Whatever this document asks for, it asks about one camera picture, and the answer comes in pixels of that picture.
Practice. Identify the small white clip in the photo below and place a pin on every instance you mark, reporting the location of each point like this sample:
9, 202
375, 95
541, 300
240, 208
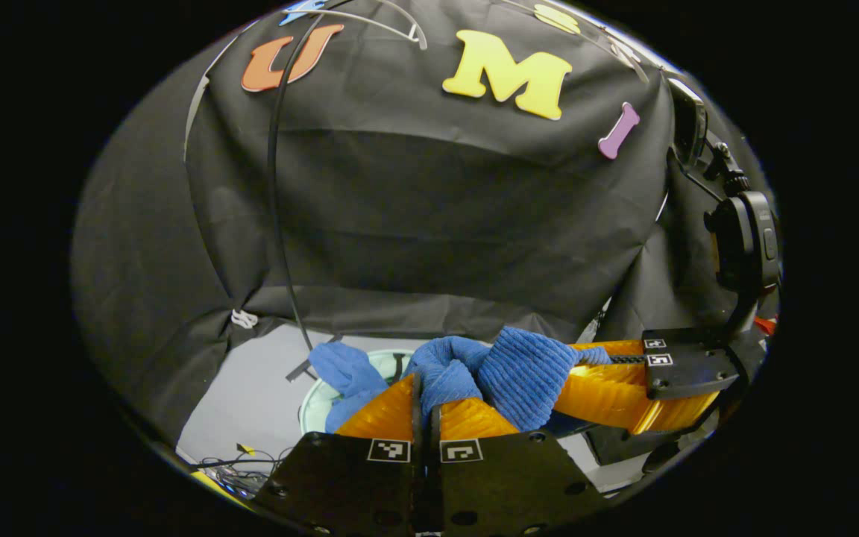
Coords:
243, 319

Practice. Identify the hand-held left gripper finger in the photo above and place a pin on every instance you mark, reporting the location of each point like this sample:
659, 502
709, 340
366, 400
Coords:
435, 477
417, 477

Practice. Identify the black clothes rack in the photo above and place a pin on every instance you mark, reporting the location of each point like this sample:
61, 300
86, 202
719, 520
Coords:
273, 186

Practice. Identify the white clothes hanger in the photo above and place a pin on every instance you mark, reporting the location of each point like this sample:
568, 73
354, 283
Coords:
627, 54
370, 20

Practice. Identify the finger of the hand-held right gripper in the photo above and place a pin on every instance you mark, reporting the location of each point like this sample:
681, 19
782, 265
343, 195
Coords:
690, 373
687, 339

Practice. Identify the black backdrop cloth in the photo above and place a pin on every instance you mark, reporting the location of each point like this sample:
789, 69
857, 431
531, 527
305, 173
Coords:
437, 224

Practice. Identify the green laundry hamper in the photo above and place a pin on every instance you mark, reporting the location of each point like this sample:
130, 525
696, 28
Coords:
318, 406

